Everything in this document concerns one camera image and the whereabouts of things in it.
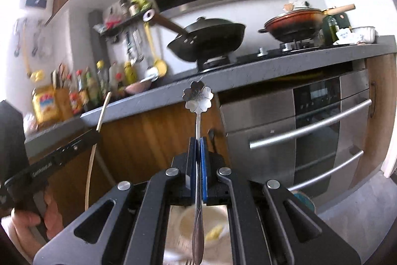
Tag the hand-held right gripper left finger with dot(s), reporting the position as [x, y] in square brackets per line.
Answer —
[192, 165]

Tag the grey kitchen countertop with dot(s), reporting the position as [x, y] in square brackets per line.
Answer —
[279, 69]

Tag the red casserole pot with lid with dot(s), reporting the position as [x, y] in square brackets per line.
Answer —
[294, 24]

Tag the yellow plastic utensil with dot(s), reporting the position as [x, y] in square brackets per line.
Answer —
[215, 232]

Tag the wooden lower cabinet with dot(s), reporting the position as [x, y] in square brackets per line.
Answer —
[149, 140]

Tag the person's left hand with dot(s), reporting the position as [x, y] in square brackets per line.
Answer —
[28, 230]

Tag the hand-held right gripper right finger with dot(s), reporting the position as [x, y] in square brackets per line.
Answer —
[204, 165]

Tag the pink bowl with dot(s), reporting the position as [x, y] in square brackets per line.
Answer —
[139, 86]

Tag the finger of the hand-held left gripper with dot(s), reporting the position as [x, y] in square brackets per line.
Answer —
[83, 140]

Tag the wooden chopstick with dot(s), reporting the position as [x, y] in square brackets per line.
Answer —
[103, 111]

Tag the wall spice shelf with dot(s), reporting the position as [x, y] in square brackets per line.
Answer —
[124, 21]

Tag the wooden tall cabinet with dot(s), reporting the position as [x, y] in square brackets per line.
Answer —
[380, 116]

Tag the yellow snack bag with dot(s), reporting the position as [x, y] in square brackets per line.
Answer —
[46, 106]

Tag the white food tray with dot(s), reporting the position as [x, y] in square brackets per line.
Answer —
[364, 33]

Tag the floral ceramic utensil holder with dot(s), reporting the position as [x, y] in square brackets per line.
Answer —
[183, 227]

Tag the green olive oil bottle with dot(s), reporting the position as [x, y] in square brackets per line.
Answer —
[331, 30]

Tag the wooden knife block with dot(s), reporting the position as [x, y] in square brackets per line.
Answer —
[63, 100]

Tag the blue wall box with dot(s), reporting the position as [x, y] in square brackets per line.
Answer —
[35, 1]

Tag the yellow ladle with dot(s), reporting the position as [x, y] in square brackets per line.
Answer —
[159, 66]

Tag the row of sauce bottles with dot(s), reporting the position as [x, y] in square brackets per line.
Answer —
[93, 88]

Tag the hanging wall utensils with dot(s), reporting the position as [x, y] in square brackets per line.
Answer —
[24, 41]

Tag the white carton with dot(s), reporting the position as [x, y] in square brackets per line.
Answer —
[343, 36]

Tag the black gas hob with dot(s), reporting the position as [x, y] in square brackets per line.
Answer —
[248, 58]

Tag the stainless steel oven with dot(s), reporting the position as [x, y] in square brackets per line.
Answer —
[263, 122]

